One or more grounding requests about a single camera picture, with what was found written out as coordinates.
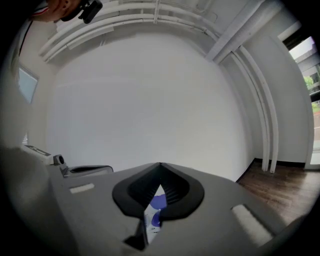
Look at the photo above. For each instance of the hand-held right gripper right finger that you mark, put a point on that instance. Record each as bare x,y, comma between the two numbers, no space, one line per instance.
212,225

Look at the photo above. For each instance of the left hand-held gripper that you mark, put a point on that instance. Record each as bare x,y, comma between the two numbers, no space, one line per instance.
40,151

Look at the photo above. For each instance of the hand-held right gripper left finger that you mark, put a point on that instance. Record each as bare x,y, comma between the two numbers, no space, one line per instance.
95,212

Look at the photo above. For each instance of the clear plastic packet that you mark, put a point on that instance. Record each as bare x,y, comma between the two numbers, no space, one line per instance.
156,202

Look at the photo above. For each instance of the frosted glass partition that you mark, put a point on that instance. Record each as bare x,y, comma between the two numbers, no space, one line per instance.
27,85

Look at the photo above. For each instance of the white ceiling pipe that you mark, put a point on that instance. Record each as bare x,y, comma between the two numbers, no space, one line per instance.
105,22
82,37

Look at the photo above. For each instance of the person's face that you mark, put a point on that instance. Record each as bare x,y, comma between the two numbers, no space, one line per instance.
60,8

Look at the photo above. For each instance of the white printed sweatshirt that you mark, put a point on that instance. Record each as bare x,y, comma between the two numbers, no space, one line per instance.
38,13

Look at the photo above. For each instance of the black-framed window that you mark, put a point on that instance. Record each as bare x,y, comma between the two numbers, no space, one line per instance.
310,62

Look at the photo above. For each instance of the white ceiling beam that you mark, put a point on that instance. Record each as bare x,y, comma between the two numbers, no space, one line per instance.
235,27

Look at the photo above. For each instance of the white wall pipe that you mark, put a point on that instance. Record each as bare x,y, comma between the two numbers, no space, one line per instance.
272,112
260,112

